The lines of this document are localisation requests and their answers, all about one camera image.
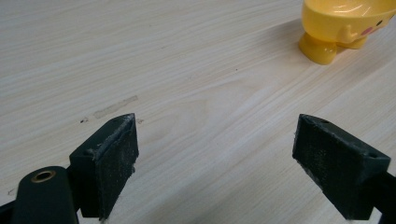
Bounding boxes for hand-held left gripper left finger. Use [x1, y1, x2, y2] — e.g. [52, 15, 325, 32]
[68, 112, 140, 221]

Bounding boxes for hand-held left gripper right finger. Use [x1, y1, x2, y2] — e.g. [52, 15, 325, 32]
[291, 113, 391, 221]

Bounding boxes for yellow duck-shaped bowl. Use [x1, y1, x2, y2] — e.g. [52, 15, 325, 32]
[298, 0, 396, 66]

